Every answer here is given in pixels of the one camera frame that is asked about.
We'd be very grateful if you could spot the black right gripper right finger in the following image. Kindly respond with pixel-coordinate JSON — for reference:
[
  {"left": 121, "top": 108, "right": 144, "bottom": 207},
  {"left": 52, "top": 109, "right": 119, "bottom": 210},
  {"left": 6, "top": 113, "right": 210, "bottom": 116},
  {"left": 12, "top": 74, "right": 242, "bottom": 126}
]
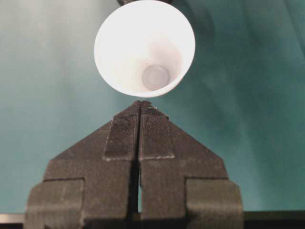
[{"left": 139, "top": 101, "right": 243, "bottom": 229}]

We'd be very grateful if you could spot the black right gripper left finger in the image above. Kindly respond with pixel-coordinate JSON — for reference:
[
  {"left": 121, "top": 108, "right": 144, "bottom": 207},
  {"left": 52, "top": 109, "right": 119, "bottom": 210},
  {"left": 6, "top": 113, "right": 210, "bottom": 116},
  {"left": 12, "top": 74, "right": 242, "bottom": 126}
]
[{"left": 25, "top": 101, "right": 141, "bottom": 229}]

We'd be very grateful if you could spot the white paper cup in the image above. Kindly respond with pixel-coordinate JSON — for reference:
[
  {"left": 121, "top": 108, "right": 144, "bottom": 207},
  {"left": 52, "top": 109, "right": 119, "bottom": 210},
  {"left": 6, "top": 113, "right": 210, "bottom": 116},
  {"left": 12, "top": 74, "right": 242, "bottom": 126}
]
[{"left": 94, "top": 0, "right": 195, "bottom": 98}]

